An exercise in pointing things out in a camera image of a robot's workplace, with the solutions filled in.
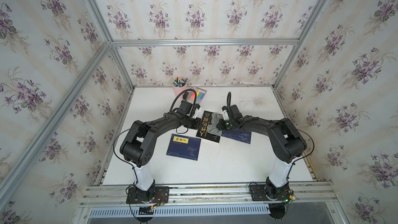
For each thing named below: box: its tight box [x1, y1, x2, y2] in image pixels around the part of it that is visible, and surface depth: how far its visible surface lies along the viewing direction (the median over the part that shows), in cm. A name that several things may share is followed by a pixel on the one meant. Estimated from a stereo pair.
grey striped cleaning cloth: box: [206, 112, 224, 137], surface depth 97 cm
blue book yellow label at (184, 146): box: [166, 133, 202, 161], surface depth 90 cm
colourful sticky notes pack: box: [188, 87, 207, 104], surface depth 117 cm
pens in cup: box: [172, 76, 189, 88], surface depth 110 cm
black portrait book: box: [195, 110, 222, 144], surface depth 95 cm
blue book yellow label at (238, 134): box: [221, 128, 252, 145], surface depth 95 cm
